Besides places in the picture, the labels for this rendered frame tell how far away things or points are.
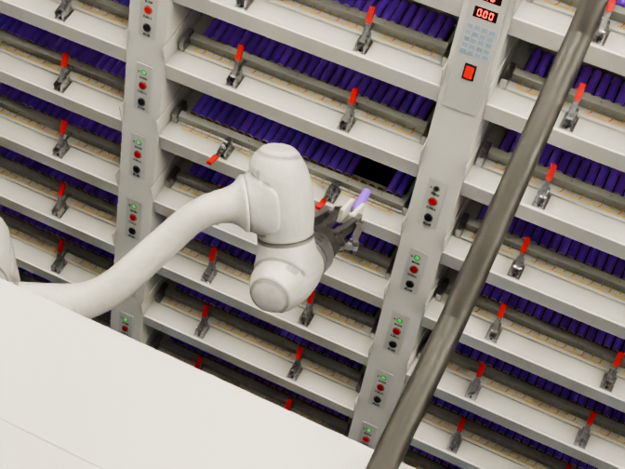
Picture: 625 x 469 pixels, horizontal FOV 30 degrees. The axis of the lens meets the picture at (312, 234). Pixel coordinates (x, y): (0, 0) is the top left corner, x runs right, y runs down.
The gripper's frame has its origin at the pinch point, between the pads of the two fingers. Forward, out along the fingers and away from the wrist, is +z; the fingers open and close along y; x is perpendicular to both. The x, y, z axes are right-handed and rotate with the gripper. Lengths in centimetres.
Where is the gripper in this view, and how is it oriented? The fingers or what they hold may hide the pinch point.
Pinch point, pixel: (351, 212)
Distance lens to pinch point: 236.5
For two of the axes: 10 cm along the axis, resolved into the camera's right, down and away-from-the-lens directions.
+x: -2.4, 8.5, 4.7
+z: 3.7, -3.6, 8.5
